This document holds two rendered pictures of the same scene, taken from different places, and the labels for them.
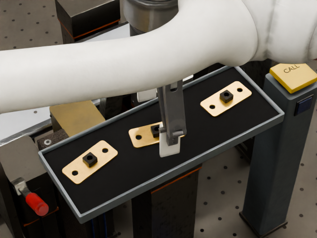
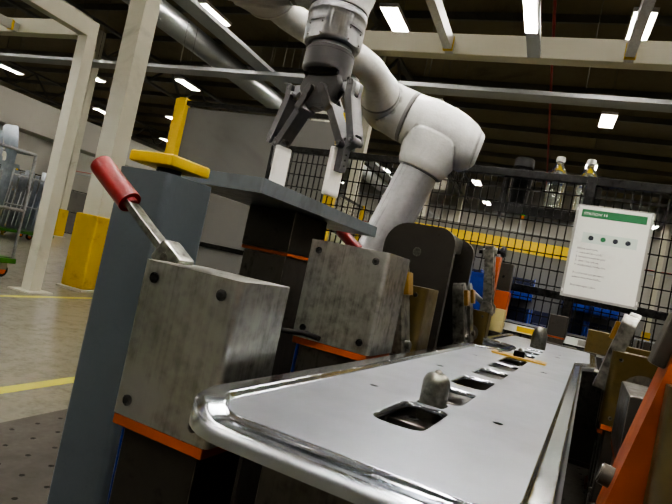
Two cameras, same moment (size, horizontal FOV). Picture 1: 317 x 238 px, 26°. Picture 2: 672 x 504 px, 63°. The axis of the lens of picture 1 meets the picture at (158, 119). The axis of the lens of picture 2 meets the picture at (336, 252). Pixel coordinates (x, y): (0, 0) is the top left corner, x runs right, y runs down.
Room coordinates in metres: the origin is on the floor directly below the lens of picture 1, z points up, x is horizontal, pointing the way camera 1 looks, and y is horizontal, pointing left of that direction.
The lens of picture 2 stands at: (1.41, -0.38, 1.08)
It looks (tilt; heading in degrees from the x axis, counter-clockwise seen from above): 2 degrees up; 148
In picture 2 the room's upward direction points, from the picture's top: 12 degrees clockwise
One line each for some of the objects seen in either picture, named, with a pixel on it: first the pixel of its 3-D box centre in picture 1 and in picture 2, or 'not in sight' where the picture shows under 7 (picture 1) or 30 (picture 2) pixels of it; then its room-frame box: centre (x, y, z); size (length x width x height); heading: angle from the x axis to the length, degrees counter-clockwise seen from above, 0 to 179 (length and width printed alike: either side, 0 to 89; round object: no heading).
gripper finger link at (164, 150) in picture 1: (170, 139); (279, 168); (0.62, -0.02, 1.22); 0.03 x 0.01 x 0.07; 108
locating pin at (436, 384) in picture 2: not in sight; (433, 397); (1.12, -0.09, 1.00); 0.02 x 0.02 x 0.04
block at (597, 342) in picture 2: not in sight; (591, 397); (0.56, 1.06, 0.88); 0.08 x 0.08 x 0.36; 32
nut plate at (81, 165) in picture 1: (89, 160); not in sight; (0.62, 0.10, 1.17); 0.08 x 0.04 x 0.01; 135
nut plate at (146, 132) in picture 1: (157, 131); not in sight; (0.68, 0.00, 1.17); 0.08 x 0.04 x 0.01; 108
